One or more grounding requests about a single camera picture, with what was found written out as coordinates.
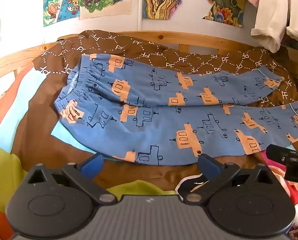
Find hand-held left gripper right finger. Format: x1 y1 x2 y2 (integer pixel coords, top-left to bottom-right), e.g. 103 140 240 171
181 153 280 204

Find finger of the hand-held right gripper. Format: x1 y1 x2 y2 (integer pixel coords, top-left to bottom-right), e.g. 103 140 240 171
265 144 298 166

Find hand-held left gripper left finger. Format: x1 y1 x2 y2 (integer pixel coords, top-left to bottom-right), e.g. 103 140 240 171
20 153 118 204

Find blue car print pants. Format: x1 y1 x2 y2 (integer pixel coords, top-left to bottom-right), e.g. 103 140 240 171
54 54 298 166

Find black white-striped cloth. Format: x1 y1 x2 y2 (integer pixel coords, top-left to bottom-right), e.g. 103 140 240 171
176 174 207 198

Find pink floral cloth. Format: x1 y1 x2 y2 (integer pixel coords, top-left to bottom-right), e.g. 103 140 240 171
260 152 298 240

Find multicoloured bed sheet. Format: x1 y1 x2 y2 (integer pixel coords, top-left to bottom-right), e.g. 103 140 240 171
0 62 297 240

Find brown patterned duvet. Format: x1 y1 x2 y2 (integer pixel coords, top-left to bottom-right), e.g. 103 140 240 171
33 29 298 108

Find cream hanging garment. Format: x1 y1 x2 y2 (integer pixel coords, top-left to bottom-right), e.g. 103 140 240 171
250 0 293 53

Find wooden bed frame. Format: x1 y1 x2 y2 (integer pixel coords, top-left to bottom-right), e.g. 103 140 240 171
0 31 298 88

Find blue cartoon wall poster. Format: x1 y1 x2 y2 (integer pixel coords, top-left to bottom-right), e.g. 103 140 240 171
43 0 82 27

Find white wall pipe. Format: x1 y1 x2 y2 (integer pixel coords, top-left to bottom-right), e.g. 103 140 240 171
136 0 143 32

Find colourful swirl wall poster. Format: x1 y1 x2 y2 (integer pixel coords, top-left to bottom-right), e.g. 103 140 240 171
142 0 207 20

